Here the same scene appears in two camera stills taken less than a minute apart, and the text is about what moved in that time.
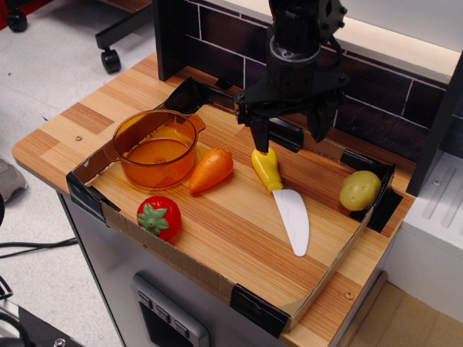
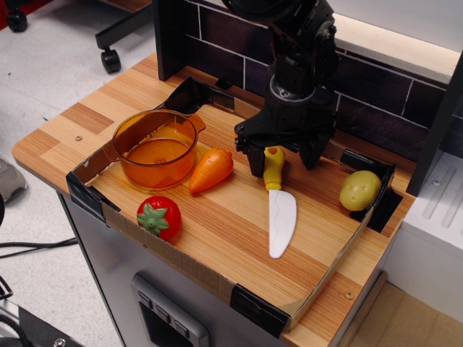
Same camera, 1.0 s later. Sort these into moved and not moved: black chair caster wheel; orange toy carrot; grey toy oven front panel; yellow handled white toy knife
Moved: yellow handled white toy knife
Not moved: black chair caster wheel; grey toy oven front panel; orange toy carrot
